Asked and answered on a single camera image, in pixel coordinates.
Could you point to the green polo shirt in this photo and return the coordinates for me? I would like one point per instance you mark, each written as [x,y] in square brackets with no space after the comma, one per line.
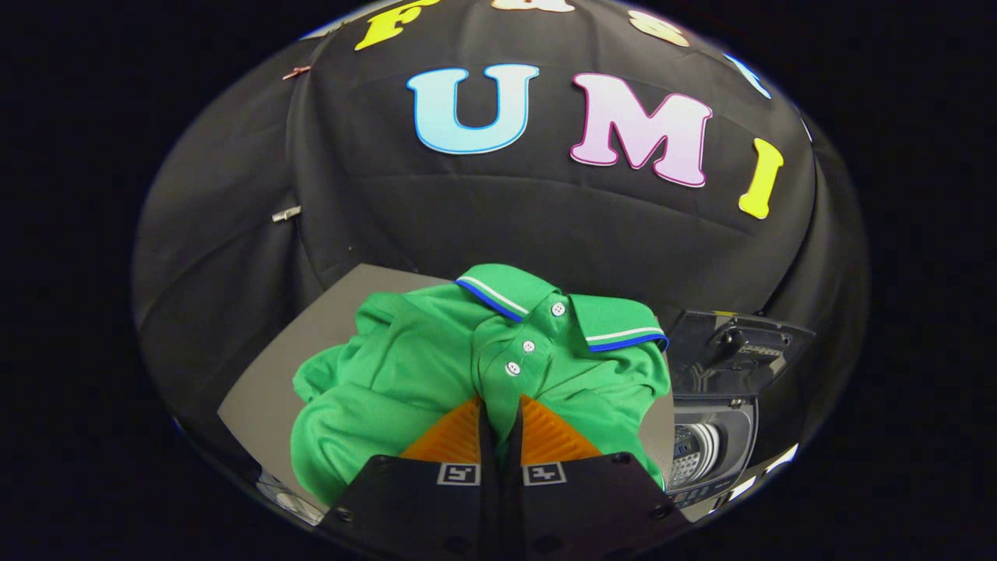
[405,366]

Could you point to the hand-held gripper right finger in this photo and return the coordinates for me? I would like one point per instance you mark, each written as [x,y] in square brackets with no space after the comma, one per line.
[576,514]

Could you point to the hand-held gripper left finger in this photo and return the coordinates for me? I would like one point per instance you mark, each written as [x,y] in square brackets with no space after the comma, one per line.
[436,514]

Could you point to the orange spring clip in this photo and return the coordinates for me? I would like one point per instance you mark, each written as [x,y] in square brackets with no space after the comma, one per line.
[296,72]

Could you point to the dark washing machine lid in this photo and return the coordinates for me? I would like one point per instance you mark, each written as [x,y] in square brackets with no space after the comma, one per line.
[732,351]

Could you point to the silver spring clip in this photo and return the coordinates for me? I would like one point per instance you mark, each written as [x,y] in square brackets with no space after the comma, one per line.
[286,213]

